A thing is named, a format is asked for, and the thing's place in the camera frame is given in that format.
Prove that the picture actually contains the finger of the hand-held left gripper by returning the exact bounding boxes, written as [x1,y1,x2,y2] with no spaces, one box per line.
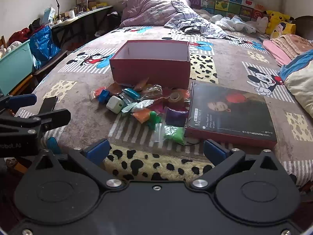
[27,96,72,131]
[0,94,38,111]

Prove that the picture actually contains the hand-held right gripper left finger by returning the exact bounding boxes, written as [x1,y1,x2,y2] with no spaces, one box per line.
[34,138,124,190]

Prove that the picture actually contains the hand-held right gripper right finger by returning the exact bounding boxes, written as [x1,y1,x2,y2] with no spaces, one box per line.
[189,139,282,190]

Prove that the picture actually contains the dark portrait box lid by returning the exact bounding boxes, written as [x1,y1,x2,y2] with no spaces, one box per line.
[184,82,278,148]

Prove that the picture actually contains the red cardboard box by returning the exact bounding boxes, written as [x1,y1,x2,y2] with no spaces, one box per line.
[109,40,191,89]

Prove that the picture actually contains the printed blanket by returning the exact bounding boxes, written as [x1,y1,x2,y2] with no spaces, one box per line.
[15,24,313,189]

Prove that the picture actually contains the teal plastic bin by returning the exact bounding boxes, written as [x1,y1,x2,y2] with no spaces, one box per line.
[0,40,34,96]

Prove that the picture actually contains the white charger plug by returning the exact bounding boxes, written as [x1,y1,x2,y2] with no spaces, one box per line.
[106,96,125,114]

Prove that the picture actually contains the blue plastic bag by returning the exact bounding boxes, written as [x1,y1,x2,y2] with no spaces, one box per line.
[29,26,61,66]

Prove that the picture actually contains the pile of coloured clay bags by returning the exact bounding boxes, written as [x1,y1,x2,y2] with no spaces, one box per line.
[89,78,192,145]

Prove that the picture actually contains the red cloth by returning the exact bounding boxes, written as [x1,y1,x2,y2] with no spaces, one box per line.
[8,28,31,45]

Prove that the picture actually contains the brown tape roll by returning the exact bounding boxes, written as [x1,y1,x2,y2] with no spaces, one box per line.
[168,92,183,106]

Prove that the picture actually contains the light blue tissue pack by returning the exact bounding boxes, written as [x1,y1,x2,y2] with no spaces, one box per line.
[43,7,56,25]

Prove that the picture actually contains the cluttered black desk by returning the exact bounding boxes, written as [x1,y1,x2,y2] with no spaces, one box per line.
[50,5,115,52]

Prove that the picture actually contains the blue and cream pillow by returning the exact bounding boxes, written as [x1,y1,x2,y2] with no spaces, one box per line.
[278,49,313,118]

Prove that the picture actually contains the folded pink blanket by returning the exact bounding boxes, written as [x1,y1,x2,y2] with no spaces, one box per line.
[263,40,292,67]

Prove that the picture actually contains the white crumpled clothes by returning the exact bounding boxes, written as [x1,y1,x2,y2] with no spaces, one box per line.
[211,14,257,33]

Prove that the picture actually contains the lilac patterned cloth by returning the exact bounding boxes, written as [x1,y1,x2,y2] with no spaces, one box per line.
[164,1,229,40]

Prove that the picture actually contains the folded pink blankets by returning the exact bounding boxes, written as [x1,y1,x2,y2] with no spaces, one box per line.
[270,34,313,59]

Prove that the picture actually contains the purple quilt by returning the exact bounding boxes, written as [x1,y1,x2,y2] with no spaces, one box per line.
[119,0,192,27]

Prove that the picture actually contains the colourful alphabet foam mat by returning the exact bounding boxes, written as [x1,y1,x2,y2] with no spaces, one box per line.
[169,0,268,22]

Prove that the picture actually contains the yellow plush toy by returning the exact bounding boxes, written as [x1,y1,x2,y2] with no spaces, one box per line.
[265,10,294,35]

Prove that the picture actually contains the dark round chair back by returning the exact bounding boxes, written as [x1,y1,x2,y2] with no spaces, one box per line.
[292,16,313,42]

